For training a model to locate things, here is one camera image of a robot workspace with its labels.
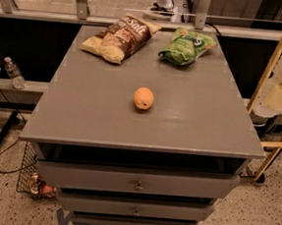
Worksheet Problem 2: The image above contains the clear plastic water bottle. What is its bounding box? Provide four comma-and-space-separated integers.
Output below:
4, 56, 26, 90

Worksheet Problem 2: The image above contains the grey drawer cabinet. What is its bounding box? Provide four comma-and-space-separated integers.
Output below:
22, 31, 264, 225

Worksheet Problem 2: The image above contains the orange fruit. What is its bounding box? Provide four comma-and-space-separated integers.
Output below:
133, 87, 154, 110

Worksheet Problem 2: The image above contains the green rice chip bag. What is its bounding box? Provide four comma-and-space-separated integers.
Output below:
159, 28, 216, 66

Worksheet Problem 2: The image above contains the black wire basket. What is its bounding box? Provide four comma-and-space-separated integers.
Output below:
16, 144, 57, 200

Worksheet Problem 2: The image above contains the yellow wooden ladder frame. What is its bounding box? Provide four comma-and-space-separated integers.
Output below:
240, 0, 282, 185

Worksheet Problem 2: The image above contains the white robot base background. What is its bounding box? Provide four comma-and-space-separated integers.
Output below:
143, 0, 178, 22

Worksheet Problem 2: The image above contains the black floor cable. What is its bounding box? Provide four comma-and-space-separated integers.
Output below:
0, 72, 45, 178

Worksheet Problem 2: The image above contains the brown sea salt chip bag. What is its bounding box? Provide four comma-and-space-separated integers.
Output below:
80, 14, 161, 64

